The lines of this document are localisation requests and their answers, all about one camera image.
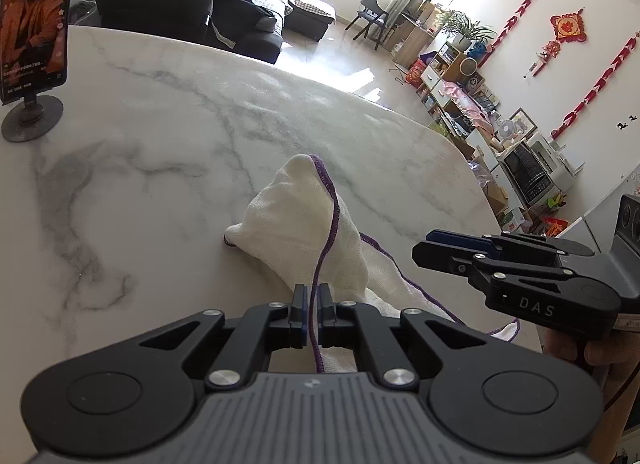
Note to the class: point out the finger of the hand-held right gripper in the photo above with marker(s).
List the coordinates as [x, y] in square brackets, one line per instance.
[520, 294]
[450, 236]

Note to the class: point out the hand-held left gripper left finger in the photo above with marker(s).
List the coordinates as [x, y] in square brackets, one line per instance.
[299, 316]

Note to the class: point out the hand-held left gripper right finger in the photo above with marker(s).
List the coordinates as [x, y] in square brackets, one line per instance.
[324, 316]

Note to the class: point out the white towel with purple edge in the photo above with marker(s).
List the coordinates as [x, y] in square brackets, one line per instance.
[295, 224]

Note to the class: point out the person's right forearm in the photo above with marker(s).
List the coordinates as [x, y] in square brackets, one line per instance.
[622, 424]

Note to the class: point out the person's right hand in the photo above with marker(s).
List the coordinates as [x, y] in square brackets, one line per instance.
[562, 346]

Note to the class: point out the cardboard box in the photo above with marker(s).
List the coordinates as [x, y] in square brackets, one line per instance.
[500, 199]

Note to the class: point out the red box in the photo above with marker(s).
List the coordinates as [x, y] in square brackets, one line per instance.
[556, 226]

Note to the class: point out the white countertop oven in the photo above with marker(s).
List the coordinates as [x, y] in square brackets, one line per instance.
[525, 174]

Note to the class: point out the small white desk fan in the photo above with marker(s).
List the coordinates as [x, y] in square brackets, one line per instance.
[505, 130]

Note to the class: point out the white kitchen appliance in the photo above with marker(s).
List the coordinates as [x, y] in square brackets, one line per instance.
[560, 159]

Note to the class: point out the pink cloth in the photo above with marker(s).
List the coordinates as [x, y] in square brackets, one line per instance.
[467, 102]

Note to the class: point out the white shelf cabinet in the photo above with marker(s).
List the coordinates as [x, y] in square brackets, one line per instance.
[435, 79]

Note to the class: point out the red bag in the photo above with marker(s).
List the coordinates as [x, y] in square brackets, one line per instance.
[415, 75]

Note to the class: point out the wooden desk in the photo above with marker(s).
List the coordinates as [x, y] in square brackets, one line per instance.
[412, 39]

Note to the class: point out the small red hanging ornament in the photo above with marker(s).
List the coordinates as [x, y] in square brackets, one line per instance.
[547, 52]

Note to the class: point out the green potted plant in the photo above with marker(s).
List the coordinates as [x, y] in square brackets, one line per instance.
[465, 27]

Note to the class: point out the dark chair with wooden legs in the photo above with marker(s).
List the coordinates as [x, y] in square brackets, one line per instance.
[372, 12]

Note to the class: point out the grey sofa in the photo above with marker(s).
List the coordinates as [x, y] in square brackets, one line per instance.
[305, 19]

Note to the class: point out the round grey phone stand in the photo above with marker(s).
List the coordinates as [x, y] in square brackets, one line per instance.
[32, 119]

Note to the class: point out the black smartphone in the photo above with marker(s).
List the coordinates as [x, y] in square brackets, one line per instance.
[35, 19]

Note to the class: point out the small photo frame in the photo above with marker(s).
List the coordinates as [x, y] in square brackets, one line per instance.
[521, 122]

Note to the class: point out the red hanging wall garland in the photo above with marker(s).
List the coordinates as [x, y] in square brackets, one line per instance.
[600, 84]
[522, 9]

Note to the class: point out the red knot wall decoration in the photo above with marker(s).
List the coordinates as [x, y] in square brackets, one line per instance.
[568, 25]

